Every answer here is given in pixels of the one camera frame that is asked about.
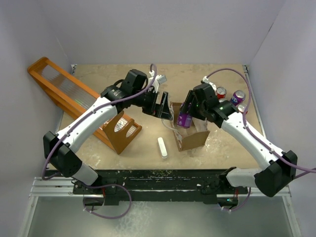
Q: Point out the red cola can back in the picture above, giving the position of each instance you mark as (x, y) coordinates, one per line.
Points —
(242, 108)

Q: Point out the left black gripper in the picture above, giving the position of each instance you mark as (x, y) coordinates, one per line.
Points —
(160, 110)

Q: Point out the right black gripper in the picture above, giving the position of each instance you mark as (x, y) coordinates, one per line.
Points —
(190, 98)

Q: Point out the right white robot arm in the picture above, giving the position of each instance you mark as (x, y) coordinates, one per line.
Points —
(276, 167)

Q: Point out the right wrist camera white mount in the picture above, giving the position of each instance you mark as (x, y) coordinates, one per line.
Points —
(207, 81)

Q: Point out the canvas bag with cat print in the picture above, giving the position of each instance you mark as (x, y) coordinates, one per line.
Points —
(187, 138)

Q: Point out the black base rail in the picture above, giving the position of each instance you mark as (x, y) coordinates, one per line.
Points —
(185, 185)

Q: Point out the orange wooden rack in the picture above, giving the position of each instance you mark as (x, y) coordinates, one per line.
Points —
(74, 98)

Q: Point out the red cola can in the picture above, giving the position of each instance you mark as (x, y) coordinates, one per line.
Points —
(221, 92)
(242, 108)

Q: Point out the white oblong plastic case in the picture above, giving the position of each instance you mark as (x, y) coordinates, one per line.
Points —
(162, 148)

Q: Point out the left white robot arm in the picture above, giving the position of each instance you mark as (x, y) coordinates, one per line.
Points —
(135, 89)

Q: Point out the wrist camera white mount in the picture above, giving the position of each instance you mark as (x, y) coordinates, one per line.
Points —
(207, 81)
(160, 79)

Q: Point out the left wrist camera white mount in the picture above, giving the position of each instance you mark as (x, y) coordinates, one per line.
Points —
(160, 79)

